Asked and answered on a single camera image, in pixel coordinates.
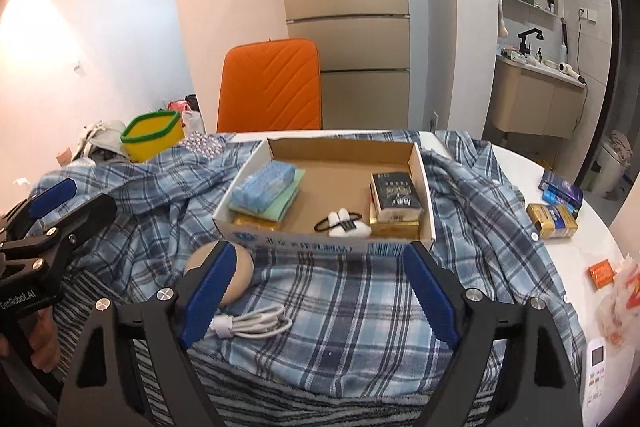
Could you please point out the gold blue cigarette pack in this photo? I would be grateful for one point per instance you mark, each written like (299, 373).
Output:
(552, 221)

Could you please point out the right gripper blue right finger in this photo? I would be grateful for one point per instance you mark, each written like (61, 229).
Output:
(438, 292)

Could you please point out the dark blue box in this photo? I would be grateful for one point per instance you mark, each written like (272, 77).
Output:
(557, 191)

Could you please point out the white trash bin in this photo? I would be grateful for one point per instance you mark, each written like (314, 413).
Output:
(612, 160)

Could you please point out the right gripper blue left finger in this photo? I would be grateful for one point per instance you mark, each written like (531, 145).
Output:
(192, 322)

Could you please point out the blue tissue pack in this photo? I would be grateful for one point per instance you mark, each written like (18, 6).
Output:
(259, 190)

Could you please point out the beige bathroom vanity cabinet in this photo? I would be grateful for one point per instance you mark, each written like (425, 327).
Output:
(527, 99)

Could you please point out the beige refrigerator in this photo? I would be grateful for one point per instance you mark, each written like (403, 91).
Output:
(364, 54)

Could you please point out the open cardboard box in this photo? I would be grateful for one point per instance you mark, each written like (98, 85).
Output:
(337, 175)

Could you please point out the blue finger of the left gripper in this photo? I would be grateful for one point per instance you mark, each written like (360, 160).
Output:
(65, 235)
(52, 197)

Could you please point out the beige bag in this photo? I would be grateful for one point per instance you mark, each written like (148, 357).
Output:
(101, 142)

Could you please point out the person's left hand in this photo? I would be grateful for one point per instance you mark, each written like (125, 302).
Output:
(42, 333)

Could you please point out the round beige power bank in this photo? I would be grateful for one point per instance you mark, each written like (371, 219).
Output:
(229, 268)

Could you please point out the red bag on floor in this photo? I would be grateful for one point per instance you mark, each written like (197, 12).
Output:
(179, 106)

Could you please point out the striped grey cloth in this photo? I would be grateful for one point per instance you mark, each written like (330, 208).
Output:
(300, 401)

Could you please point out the orange small packet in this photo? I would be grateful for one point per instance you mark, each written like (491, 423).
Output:
(601, 274)

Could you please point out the orange chair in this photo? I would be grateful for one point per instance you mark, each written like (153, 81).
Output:
(273, 85)

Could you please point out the blue plaid cloth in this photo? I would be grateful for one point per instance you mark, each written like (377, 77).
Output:
(165, 212)

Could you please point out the yellow green-rimmed container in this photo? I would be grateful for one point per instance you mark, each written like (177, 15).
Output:
(150, 134)

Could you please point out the white hair dryer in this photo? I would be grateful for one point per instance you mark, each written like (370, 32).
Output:
(569, 72)

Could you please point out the black cigarette pack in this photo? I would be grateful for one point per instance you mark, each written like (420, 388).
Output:
(387, 185)

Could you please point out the red and cream cigarette pack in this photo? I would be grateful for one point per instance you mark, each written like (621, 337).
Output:
(395, 227)

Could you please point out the white remote control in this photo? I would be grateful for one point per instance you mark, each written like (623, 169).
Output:
(593, 373)

